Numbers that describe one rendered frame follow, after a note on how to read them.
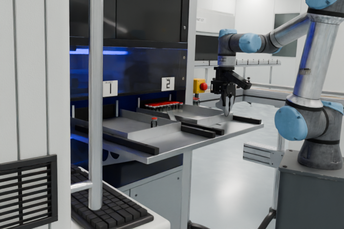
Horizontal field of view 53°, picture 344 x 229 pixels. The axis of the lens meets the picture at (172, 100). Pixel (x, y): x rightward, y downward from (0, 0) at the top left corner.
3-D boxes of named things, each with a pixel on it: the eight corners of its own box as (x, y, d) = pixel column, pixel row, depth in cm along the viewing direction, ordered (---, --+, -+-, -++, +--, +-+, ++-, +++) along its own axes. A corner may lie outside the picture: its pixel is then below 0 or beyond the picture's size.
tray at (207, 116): (136, 115, 155) (136, 107, 155) (174, 109, 175) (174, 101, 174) (196, 128, 133) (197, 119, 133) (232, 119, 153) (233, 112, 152)
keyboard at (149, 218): (27, 179, 97) (27, 170, 97) (74, 169, 106) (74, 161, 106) (97, 242, 67) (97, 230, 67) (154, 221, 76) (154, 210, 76)
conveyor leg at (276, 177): (265, 217, 234) (274, 105, 222) (271, 213, 240) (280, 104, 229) (278, 222, 228) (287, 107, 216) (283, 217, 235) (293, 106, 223)
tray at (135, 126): (67, 125, 131) (67, 116, 130) (120, 116, 150) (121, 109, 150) (127, 143, 109) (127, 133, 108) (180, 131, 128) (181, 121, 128)
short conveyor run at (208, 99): (178, 114, 182) (179, 84, 179) (157, 109, 192) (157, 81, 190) (244, 101, 233) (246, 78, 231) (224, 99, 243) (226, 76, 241)
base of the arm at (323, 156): (341, 160, 130) (344, 134, 128) (343, 173, 116) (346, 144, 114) (299, 154, 136) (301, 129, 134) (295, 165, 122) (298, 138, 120)
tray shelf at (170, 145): (55, 132, 128) (55, 127, 127) (178, 111, 180) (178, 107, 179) (147, 164, 96) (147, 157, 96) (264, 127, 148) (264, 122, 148)
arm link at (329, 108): (347, 138, 123) (352, 100, 121) (324, 142, 115) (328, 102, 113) (317, 131, 133) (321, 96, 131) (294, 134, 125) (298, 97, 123)
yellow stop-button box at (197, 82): (186, 92, 180) (186, 78, 179) (194, 91, 185) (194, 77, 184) (197, 93, 175) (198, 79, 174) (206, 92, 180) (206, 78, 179)
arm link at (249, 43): (269, 33, 135) (249, 33, 144) (248, 31, 129) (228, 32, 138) (267, 53, 136) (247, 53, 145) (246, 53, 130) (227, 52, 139)
